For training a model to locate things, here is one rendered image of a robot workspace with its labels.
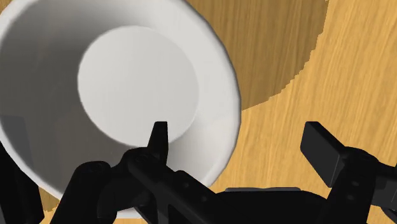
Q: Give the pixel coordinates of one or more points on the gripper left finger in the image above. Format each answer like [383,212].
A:
[156,173]

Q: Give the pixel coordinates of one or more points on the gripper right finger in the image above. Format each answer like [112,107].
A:
[338,161]

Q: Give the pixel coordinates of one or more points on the white bowl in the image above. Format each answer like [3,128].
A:
[136,83]

